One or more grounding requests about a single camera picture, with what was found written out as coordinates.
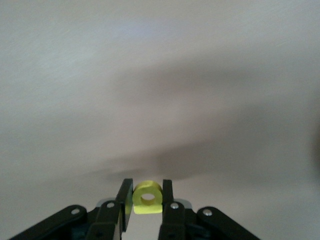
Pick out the brown table cover sheet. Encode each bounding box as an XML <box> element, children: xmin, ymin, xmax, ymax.
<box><xmin>0</xmin><ymin>0</ymin><xmax>320</xmax><ymax>240</ymax></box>

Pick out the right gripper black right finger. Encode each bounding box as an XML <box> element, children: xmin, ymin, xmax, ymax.
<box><xmin>158</xmin><ymin>179</ymin><xmax>261</xmax><ymax>240</ymax></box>

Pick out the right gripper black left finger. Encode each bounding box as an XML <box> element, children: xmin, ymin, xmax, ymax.
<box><xmin>9</xmin><ymin>177</ymin><xmax>134</xmax><ymax>240</ymax></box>

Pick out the yellow letter a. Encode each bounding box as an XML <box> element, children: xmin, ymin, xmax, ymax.
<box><xmin>132</xmin><ymin>180</ymin><xmax>164</xmax><ymax>215</ymax></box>

